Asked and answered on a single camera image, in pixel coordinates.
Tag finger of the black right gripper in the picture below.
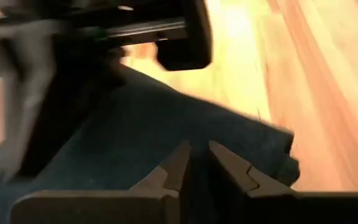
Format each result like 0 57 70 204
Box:
0 21 59 182
19 43 124 179

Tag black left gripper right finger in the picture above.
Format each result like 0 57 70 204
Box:
208 139 358 224

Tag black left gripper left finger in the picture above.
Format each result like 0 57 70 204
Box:
11 141 193 224

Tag dark blue denim jeans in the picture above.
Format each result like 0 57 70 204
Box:
0 63 301 224

